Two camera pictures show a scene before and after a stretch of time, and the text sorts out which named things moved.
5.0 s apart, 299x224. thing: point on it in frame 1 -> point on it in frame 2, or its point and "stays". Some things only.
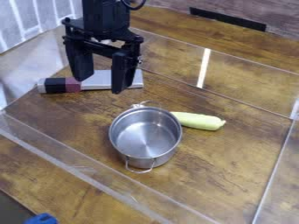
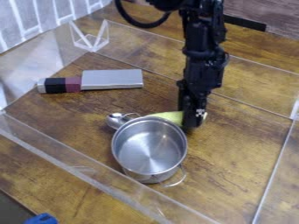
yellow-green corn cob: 199,121 -> 173,117
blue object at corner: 42,218 stays
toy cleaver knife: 98,80 stays
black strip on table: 228,18 stays
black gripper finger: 122,67 -> 193,111
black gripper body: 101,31 -> 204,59
